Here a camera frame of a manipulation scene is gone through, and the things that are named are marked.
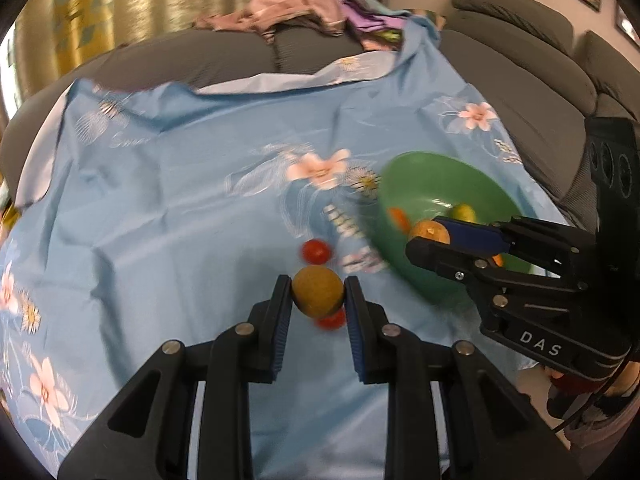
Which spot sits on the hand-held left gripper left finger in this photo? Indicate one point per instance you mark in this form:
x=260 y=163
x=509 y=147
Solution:
x=284 y=330

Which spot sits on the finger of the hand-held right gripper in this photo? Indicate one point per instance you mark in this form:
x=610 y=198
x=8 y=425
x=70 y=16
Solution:
x=475 y=237
x=435 y=255

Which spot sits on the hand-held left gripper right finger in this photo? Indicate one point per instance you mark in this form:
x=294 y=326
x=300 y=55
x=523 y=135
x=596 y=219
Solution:
x=356 y=335

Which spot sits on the tan round longan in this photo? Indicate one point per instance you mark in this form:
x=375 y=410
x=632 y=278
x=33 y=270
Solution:
x=318 y=290
x=429 y=232

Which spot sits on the small green fruit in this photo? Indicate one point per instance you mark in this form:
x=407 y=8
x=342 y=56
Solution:
x=462 y=211

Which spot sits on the small orange tangerine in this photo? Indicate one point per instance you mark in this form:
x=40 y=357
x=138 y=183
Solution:
x=399 y=217

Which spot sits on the green plastic bowl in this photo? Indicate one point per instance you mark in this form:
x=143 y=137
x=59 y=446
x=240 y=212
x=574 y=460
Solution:
x=425 y=180

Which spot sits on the person's right hand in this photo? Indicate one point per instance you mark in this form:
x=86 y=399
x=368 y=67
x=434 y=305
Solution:
x=575 y=390

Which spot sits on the red cherry tomato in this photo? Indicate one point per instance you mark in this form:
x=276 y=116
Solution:
x=316 y=251
x=332 y=322

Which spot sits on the blue floral bed sheet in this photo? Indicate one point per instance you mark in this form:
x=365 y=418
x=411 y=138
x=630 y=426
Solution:
x=175 y=185

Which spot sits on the green patterned cloth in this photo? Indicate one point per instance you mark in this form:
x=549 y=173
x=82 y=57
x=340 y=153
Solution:
x=387 y=39

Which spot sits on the teal cloth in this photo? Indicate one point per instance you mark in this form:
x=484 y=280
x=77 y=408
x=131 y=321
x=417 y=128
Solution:
x=395 y=6

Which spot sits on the purple garment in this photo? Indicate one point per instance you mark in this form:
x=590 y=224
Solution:
x=365 y=17

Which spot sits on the grey sofa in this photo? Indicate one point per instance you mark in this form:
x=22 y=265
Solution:
x=225 y=55

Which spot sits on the pink garment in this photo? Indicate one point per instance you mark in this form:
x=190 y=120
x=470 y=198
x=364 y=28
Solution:
x=290 y=0

